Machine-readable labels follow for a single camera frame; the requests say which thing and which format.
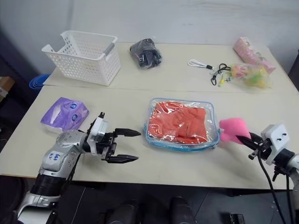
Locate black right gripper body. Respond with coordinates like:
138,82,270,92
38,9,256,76
248,138,270,162

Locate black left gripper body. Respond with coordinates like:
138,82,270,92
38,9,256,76
100,131,120,162

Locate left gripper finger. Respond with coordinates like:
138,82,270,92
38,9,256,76
114,127,142,139
106,154,140,165

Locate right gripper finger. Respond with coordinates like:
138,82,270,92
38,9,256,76
249,131,266,144
235,134,258,150

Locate pink plush toy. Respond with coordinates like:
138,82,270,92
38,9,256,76
219,117,251,143

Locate clear plastic pouch blue trim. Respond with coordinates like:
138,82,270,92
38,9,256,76
142,98,221,153

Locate orange cloth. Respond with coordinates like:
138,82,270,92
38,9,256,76
148,101,209,145

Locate dark rounded shape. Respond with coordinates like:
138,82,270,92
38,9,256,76
107,198,141,224

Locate purple tissue pack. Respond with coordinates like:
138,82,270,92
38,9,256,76
40,97,90,134

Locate clear bag of colourful toys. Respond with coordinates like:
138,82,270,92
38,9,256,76
225,63,274,91

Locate yellow green small clip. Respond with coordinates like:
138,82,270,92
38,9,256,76
218,75,232,88

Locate white perforated plastic basket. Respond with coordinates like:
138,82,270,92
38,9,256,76
41,30,122,87

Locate pink tissue pack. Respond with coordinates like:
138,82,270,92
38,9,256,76
232,36,277,74

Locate blue stacked bowls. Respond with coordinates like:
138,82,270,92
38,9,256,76
29,73,51,91

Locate brown cardboard box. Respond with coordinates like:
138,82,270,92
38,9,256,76
0,76,15,102

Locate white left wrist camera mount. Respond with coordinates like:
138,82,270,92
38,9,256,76
87,112,109,155

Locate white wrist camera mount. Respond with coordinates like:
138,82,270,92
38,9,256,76
87,112,109,155
260,123,292,167

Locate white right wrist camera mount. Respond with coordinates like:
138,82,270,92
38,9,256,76
260,123,292,167

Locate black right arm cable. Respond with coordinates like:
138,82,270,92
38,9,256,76
256,148,288,224

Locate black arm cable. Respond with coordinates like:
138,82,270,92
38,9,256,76
256,148,288,224
61,149,81,196

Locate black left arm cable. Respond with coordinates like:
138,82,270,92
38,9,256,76
61,149,81,196

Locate black cables in plastic bag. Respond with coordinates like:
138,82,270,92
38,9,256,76
128,38,163,70

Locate white cord lanyard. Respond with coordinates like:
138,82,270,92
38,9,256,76
187,58,217,72

